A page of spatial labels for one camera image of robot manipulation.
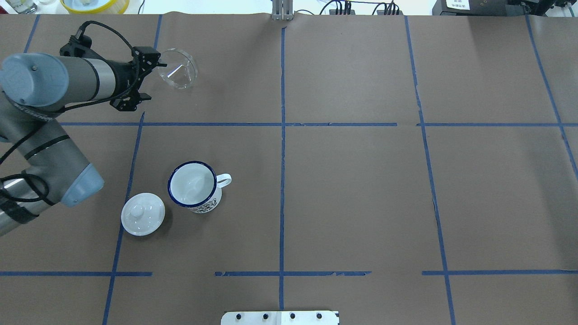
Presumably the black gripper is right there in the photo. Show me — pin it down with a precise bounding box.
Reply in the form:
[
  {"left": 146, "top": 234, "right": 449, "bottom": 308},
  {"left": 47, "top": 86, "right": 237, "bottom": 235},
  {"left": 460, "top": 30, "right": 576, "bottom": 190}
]
[{"left": 108, "top": 46, "right": 168, "bottom": 112}]

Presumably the white mug lid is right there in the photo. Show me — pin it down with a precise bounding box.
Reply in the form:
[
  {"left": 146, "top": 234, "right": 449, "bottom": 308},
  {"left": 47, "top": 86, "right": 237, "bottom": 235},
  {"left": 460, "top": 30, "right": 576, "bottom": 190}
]
[{"left": 121, "top": 193, "right": 166, "bottom": 237}]

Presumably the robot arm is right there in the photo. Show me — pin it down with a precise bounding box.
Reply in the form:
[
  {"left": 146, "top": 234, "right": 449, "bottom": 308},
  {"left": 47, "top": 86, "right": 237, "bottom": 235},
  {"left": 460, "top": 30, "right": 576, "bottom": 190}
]
[{"left": 1, "top": 46, "right": 163, "bottom": 235}]

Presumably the yellow tape roll with bowl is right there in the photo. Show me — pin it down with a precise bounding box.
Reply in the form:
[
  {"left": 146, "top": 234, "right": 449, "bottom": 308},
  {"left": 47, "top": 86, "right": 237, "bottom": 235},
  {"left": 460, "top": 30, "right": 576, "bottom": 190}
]
[{"left": 59, "top": 0, "right": 130, "bottom": 14}]

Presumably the white enamel mug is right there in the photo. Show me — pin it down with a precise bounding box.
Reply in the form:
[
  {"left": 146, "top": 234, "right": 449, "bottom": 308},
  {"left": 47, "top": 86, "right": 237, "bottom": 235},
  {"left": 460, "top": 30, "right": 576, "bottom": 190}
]
[{"left": 167, "top": 161, "right": 233, "bottom": 214}]

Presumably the black computer box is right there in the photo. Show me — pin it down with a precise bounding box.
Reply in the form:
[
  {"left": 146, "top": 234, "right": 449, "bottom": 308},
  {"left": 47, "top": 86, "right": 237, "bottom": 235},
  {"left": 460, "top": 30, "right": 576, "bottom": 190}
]
[{"left": 431, "top": 0, "right": 527, "bottom": 17}]

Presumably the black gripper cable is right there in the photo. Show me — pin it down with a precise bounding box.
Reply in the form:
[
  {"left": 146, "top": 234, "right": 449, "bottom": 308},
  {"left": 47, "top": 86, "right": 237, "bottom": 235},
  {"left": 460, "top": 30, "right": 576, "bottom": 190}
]
[{"left": 0, "top": 20, "right": 138, "bottom": 213}]

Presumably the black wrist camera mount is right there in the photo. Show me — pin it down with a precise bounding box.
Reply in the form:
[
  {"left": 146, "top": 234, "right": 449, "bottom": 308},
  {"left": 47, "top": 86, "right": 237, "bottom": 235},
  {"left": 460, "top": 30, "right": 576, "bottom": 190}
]
[{"left": 59, "top": 35, "right": 102, "bottom": 59}]

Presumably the aluminium frame post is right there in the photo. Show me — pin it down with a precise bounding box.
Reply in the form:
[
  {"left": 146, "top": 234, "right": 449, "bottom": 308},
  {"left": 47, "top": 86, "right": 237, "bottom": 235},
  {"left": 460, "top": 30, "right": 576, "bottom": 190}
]
[{"left": 271, "top": 0, "right": 294, "bottom": 21}]

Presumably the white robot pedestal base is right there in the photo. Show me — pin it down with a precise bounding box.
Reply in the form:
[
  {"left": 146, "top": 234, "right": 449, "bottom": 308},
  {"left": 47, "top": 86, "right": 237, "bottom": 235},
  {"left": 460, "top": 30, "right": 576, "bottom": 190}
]
[{"left": 220, "top": 311, "right": 340, "bottom": 325}]

